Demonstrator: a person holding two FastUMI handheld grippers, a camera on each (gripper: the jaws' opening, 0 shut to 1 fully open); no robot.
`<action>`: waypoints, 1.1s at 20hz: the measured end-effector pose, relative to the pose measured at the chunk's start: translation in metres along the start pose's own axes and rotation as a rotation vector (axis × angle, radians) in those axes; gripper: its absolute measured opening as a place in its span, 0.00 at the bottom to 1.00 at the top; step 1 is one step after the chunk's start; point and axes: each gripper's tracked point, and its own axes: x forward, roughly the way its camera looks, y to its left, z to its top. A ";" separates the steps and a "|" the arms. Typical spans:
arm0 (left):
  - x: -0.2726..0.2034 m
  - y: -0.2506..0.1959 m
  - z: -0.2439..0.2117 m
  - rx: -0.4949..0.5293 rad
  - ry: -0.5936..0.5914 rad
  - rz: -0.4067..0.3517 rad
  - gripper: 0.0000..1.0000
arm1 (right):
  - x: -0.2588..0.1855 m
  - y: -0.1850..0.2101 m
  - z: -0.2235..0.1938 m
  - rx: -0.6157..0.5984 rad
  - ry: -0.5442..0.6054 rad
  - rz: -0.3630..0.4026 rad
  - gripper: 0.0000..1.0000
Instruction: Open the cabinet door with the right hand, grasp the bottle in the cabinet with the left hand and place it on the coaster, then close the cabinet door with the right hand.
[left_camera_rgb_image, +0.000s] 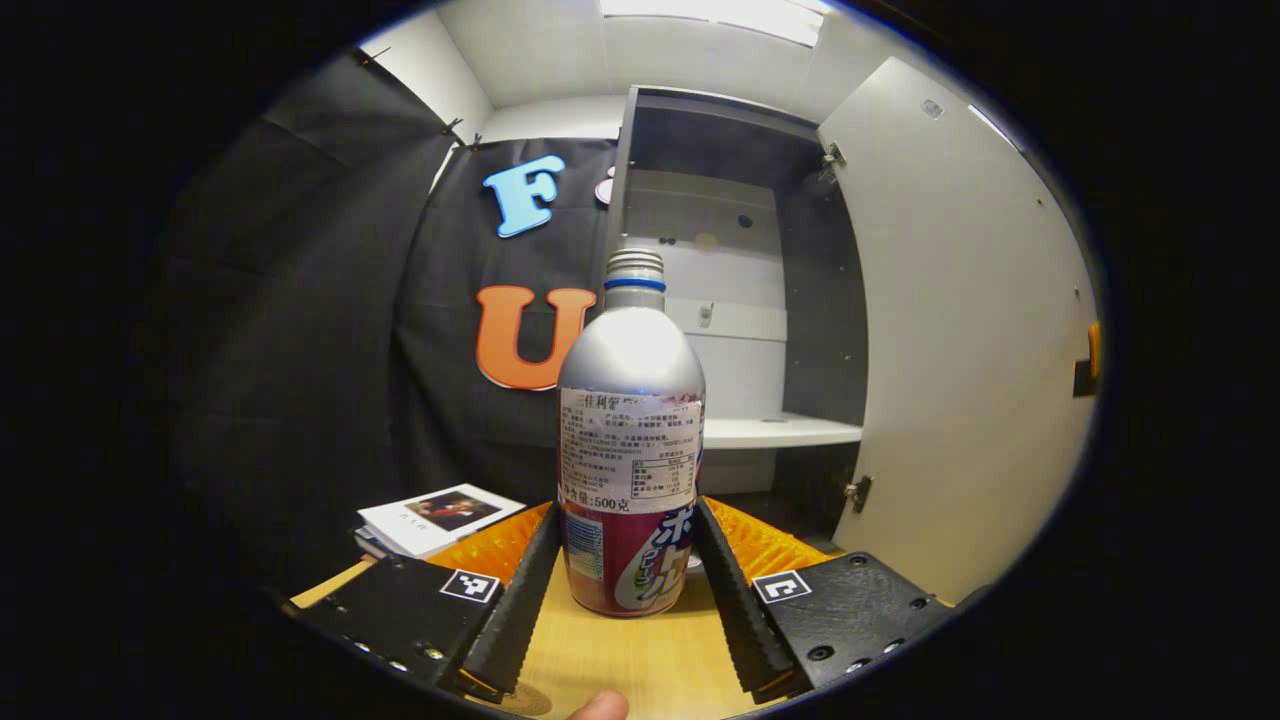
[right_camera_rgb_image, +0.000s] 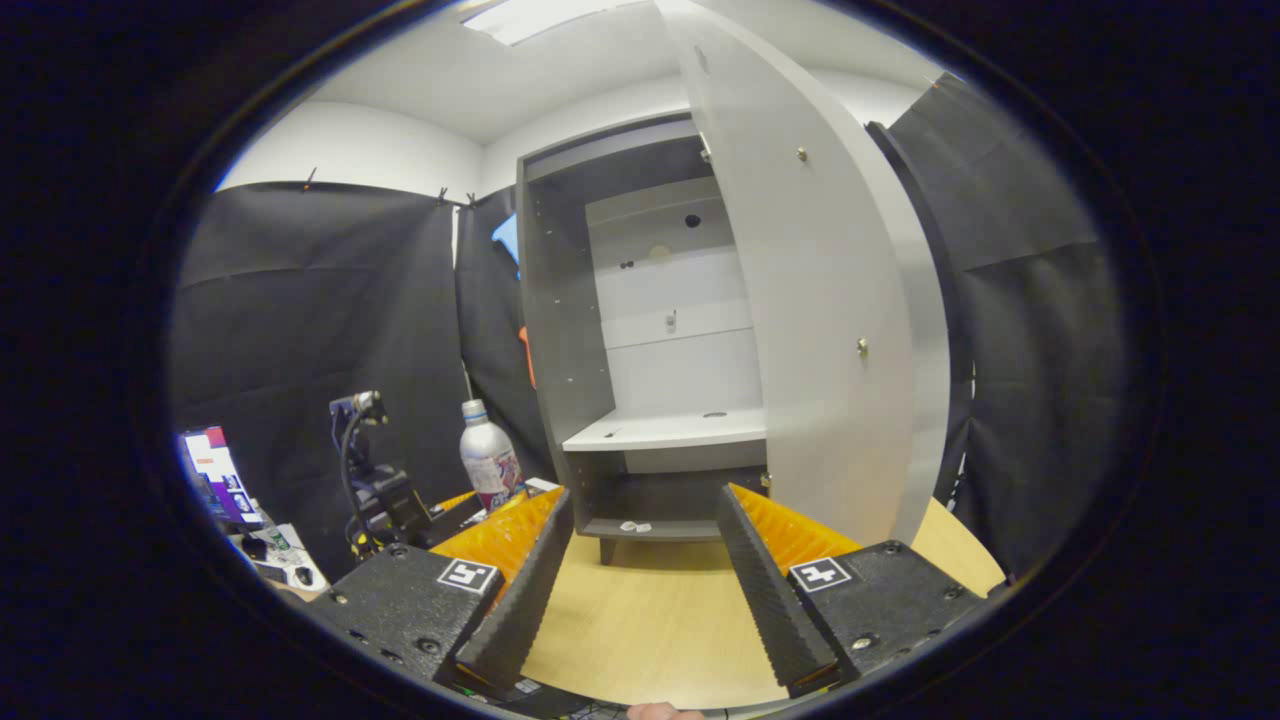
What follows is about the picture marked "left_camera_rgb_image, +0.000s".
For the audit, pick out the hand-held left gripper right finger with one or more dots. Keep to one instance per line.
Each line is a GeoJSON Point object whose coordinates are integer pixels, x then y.
{"type": "Point", "coordinates": [740, 620]}

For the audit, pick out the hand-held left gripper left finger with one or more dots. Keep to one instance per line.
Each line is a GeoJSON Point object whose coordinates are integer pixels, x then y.
{"type": "Point", "coordinates": [520, 620]}

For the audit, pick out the round brown coaster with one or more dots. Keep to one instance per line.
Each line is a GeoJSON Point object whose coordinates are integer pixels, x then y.
{"type": "Point", "coordinates": [525, 702]}

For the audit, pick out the silver bottle with red label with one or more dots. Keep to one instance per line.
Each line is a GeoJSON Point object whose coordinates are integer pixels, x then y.
{"type": "Point", "coordinates": [630, 450]}

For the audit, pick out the dark grey cabinet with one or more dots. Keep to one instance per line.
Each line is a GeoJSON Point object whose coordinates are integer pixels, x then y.
{"type": "Point", "coordinates": [820, 300]}

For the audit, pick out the metal door hinge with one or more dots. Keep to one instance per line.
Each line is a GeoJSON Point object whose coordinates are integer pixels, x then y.
{"type": "Point", "coordinates": [833, 158]}
{"type": "Point", "coordinates": [858, 493]}

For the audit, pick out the white cabinet shelf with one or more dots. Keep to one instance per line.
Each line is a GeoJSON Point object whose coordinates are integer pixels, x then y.
{"type": "Point", "coordinates": [780, 432]}

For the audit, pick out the white picture cover book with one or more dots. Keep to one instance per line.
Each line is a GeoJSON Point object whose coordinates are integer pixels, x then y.
{"type": "Point", "coordinates": [420, 525]}

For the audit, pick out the dark brown book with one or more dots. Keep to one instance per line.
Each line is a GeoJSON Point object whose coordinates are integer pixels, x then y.
{"type": "Point", "coordinates": [368, 545]}

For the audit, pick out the black backdrop cloth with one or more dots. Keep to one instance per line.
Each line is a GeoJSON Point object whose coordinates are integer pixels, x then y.
{"type": "Point", "coordinates": [300, 350]}

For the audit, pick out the long ceiling light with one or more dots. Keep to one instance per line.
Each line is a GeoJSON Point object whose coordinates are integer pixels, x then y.
{"type": "Point", "coordinates": [720, 12]}

